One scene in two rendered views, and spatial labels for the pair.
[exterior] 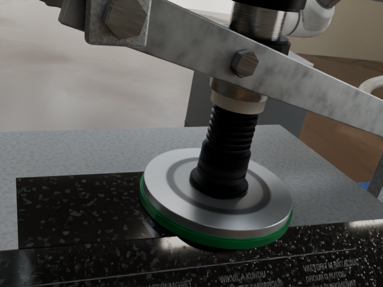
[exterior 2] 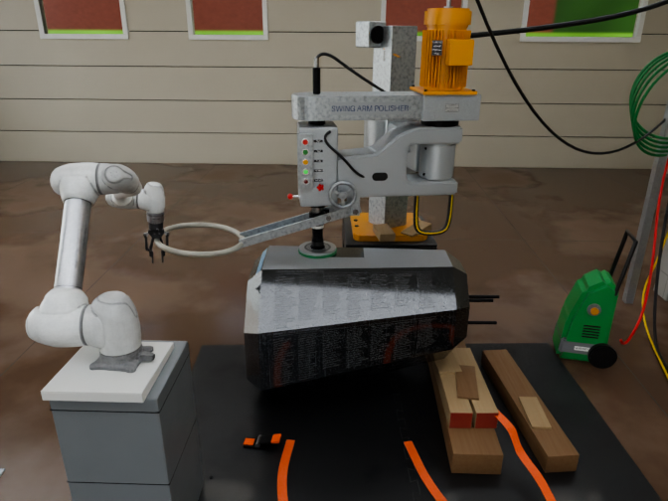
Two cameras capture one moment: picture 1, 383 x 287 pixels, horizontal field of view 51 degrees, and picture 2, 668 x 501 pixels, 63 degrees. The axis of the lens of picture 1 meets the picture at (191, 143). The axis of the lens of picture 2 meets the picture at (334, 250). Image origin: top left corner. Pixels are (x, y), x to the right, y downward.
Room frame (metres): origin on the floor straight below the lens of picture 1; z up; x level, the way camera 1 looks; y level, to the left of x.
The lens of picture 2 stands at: (3.03, 1.34, 2.02)
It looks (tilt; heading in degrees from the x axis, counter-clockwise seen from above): 22 degrees down; 207
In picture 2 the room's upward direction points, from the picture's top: straight up
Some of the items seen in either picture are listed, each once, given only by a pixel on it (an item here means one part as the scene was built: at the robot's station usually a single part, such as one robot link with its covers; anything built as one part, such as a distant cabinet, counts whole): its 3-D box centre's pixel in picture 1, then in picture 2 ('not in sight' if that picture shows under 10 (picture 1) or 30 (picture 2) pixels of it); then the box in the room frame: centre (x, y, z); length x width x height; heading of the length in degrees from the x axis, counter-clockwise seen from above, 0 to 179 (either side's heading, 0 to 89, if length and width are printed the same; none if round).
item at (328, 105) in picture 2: not in sight; (383, 108); (0.31, 0.24, 1.64); 0.96 x 0.25 x 0.17; 124
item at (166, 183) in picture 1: (217, 186); (317, 248); (0.50, -0.05, 0.87); 0.21 x 0.21 x 0.01
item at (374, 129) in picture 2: not in sight; (403, 140); (-0.19, 0.19, 1.39); 0.74 x 0.34 x 0.25; 44
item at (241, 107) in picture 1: (240, 90); not in sight; (0.50, -0.05, 1.02); 0.07 x 0.07 x 0.04
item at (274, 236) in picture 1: (217, 188); (317, 249); (0.50, -0.05, 0.87); 0.22 x 0.22 x 0.04
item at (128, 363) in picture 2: not in sight; (126, 353); (1.78, -0.19, 0.86); 0.22 x 0.18 x 0.06; 109
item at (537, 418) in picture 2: not in sight; (534, 412); (0.41, 1.22, 0.13); 0.25 x 0.10 x 0.01; 25
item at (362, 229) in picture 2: not in sight; (387, 225); (-0.33, 0.05, 0.76); 0.49 x 0.49 x 0.05; 28
